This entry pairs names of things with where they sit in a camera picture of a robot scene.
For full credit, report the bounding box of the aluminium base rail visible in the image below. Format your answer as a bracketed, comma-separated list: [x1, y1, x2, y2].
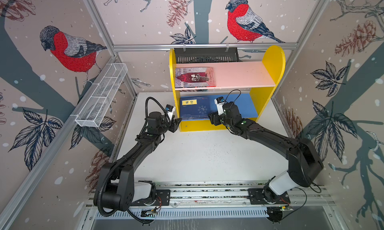
[86, 181, 328, 220]

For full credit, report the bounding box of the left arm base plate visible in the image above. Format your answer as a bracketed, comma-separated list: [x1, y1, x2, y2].
[132, 190, 171, 207]

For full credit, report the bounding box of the yellow shelf with coloured boards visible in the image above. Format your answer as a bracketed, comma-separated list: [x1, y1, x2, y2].
[170, 46, 286, 122]

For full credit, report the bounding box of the black perforated tray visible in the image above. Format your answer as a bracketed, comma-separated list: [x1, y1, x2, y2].
[175, 48, 240, 64]

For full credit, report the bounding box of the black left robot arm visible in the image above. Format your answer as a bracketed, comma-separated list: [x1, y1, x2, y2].
[94, 97, 182, 217]

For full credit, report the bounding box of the white wire mesh basket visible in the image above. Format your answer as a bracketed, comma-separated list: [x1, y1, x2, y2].
[75, 63, 128, 127]

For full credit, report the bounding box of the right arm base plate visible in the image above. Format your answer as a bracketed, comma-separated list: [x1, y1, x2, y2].
[247, 188, 291, 205]

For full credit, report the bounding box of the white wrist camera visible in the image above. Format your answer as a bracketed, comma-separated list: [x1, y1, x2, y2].
[165, 104, 175, 121]
[214, 97, 226, 116]

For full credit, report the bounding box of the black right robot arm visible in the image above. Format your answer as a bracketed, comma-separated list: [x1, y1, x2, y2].
[209, 97, 324, 203]

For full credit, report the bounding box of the aluminium top crossbar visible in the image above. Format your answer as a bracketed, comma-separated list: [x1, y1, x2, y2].
[113, 43, 298, 52]

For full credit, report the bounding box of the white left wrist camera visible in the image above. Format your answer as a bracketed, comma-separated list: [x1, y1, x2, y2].
[165, 104, 175, 121]

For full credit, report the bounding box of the red illustrated book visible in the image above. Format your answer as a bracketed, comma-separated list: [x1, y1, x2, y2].
[175, 67, 217, 89]

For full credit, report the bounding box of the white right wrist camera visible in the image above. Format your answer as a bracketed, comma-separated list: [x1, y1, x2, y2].
[214, 97, 226, 116]

